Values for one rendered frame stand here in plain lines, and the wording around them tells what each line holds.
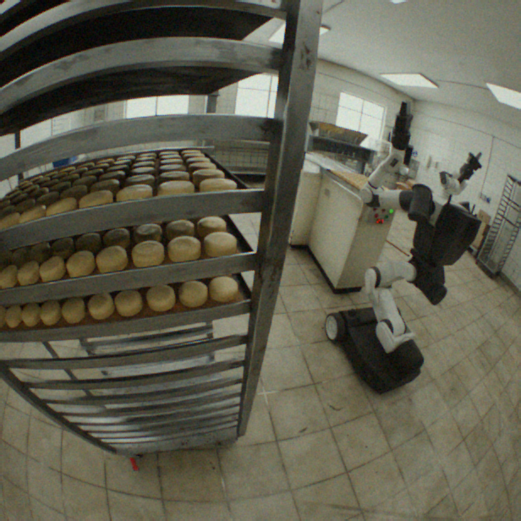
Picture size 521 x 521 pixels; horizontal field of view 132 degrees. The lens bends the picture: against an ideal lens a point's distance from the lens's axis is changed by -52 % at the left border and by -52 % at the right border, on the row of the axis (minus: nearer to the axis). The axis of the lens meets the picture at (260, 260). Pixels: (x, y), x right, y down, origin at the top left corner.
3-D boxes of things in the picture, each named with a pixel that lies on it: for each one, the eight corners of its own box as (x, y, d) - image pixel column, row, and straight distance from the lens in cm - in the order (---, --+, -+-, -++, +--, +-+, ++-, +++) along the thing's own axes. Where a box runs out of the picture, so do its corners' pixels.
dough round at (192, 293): (182, 287, 44) (180, 279, 43) (208, 288, 44) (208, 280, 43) (177, 307, 41) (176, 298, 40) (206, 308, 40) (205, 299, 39)
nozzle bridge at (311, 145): (291, 163, 244) (296, 131, 241) (352, 172, 276) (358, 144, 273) (303, 171, 214) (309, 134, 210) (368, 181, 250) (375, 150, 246)
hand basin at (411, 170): (421, 194, 660) (431, 156, 655) (413, 192, 631) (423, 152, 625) (397, 182, 725) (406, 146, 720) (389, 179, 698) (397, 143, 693)
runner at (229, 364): (251, 353, 57) (252, 346, 55) (255, 363, 56) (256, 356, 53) (23, 378, 74) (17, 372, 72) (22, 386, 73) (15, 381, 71)
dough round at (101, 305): (100, 297, 47) (96, 289, 46) (119, 304, 44) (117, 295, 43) (86, 315, 45) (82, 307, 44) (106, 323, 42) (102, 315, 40)
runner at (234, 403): (244, 396, 81) (245, 392, 78) (248, 403, 80) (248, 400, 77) (69, 418, 93) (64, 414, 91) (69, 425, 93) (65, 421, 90)
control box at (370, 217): (364, 220, 171) (369, 202, 168) (387, 222, 187) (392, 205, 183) (366, 222, 169) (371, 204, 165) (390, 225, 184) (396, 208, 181)
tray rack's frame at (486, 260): (484, 260, 541) (512, 179, 530) (499, 274, 531) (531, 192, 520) (474, 261, 481) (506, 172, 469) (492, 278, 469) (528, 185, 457)
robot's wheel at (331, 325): (328, 323, 177) (337, 346, 168) (321, 324, 174) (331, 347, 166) (337, 305, 162) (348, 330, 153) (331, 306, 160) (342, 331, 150)
